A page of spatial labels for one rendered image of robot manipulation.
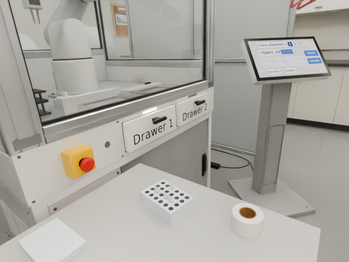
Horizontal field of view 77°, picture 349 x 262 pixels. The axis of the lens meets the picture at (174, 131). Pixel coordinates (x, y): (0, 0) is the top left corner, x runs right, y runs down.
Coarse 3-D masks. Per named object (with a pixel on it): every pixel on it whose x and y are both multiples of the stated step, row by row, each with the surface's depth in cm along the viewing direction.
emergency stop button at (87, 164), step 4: (84, 160) 58; (88, 160) 58; (92, 160) 59; (80, 164) 57; (84, 164) 57; (88, 164) 58; (92, 164) 59; (80, 168) 58; (84, 168) 57; (88, 168) 58; (92, 168) 60
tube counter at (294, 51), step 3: (294, 48) 141; (297, 48) 141; (276, 51) 138; (279, 51) 138; (282, 51) 138; (285, 51) 139; (288, 51) 139; (291, 51) 139; (294, 51) 140; (297, 51) 140; (300, 51) 140; (276, 54) 137; (279, 54) 137; (282, 54) 138; (285, 54) 138; (288, 54) 138; (291, 54) 139
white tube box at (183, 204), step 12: (144, 192) 59; (168, 192) 60; (180, 192) 58; (144, 204) 60; (156, 204) 55; (168, 204) 54; (180, 204) 54; (192, 204) 56; (168, 216) 52; (180, 216) 54
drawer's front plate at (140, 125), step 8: (152, 112) 85; (160, 112) 88; (168, 112) 92; (136, 120) 77; (144, 120) 81; (168, 120) 93; (128, 128) 75; (136, 128) 78; (144, 128) 82; (152, 128) 85; (168, 128) 94; (128, 136) 76; (136, 136) 79; (144, 136) 82; (152, 136) 86; (160, 136) 91; (128, 144) 76; (144, 144) 83
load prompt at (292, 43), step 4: (256, 44) 137; (260, 44) 138; (264, 44) 138; (268, 44) 139; (272, 44) 139; (276, 44) 140; (280, 44) 140; (284, 44) 141; (288, 44) 141; (292, 44) 142; (296, 44) 142; (260, 48) 137
